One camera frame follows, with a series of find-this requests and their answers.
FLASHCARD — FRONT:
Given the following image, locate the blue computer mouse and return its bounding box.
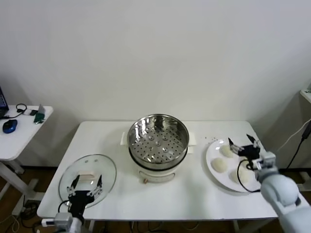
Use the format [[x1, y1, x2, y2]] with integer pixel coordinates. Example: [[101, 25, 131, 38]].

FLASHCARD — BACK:
[[2, 118, 19, 133]]

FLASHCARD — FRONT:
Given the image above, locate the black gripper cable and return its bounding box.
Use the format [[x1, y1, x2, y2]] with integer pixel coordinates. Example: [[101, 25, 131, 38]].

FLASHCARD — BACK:
[[237, 156, 262, 193], [57, 200, 72, 219]]

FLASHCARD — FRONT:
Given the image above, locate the large white plate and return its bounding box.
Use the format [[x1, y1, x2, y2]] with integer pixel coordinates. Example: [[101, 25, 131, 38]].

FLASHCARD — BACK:
[[206, 138, 266, 193]]

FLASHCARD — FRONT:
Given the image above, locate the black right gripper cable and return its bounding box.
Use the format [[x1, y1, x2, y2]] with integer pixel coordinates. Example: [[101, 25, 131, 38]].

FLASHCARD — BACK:
[[237, 156, 262, 193]]

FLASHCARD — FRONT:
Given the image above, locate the floor power strip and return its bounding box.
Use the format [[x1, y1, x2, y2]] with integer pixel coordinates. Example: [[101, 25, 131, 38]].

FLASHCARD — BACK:
[[23, 199, 41, 212]]

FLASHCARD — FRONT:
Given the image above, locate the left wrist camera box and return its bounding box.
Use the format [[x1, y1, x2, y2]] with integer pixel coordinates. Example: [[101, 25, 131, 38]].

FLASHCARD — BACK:
[[41, 213, 75, 228]]

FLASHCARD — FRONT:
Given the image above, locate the round glass lid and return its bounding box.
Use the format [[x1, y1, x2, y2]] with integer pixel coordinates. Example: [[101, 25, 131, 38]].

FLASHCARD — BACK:
[[58, 153, 117, 209]]

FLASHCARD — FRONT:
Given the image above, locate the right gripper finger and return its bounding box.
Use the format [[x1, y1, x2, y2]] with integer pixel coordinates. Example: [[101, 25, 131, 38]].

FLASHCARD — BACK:
[[246, 133, 262, 149], [227, 137, 243, 156]]

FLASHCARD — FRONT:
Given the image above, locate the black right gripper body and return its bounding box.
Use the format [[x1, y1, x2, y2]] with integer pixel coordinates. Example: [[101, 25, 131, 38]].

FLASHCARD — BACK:
[[237, 143, 261, 162]]

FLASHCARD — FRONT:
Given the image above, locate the black power adapter cable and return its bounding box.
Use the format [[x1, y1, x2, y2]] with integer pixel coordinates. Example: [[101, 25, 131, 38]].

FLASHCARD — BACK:
[[286, 125, 311, 169]]

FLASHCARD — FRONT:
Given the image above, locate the dark laptop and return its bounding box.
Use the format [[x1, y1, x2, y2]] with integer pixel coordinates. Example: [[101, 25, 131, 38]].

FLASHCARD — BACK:
[[0, 85, 10, 119]]

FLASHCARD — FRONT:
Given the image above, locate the perforated steel steamer basket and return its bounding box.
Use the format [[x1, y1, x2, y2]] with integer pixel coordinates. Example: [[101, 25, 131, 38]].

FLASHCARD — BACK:
[[121, 113, 197, 170]]

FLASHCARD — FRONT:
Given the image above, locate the green circuit board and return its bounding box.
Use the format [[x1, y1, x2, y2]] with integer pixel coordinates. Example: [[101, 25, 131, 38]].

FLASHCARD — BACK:
[[34, 104, 47, 124]]

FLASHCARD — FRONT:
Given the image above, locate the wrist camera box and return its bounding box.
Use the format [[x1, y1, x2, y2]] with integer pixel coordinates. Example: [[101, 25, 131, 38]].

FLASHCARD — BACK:
[[256, 151, 276, 170], [41, 213, 75, 228]]

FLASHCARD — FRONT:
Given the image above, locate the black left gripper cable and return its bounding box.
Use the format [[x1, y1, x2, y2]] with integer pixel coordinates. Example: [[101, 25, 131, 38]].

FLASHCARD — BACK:
[[57, 200, 72, 219]]

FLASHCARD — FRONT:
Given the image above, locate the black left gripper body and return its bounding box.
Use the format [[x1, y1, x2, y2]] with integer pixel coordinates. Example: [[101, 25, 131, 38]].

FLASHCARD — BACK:
[[67, 190, 97, 219]]

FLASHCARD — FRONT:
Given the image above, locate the white wall cable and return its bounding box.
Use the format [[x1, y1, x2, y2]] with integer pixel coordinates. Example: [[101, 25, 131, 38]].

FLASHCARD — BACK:
[[272, 120, 311, 156]]

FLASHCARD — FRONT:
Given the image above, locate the black looped cable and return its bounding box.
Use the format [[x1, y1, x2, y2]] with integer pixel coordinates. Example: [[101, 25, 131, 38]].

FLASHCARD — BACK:
[[0, 103, 29, 119]]

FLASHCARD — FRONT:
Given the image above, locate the white steamed baozi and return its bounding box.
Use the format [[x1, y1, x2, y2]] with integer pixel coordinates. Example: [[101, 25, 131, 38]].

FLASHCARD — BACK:
[[220, 145, 236, 158], [210, 157, 228, 173], [229, 169, 256, 186]]

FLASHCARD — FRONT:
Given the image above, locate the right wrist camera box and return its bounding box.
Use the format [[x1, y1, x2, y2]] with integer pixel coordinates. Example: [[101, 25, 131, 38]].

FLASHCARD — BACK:
[[256, 151, 276, 170]]

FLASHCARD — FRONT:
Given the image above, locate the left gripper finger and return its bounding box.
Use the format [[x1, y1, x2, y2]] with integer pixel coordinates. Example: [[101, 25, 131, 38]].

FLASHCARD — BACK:
[[66, 174, 81, 197], [87, 174, 104, 197]]

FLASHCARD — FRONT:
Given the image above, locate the white electric cooker pot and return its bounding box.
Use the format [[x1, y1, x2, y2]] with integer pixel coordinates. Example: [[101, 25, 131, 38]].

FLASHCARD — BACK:
[[128, 144, 195, 185]]

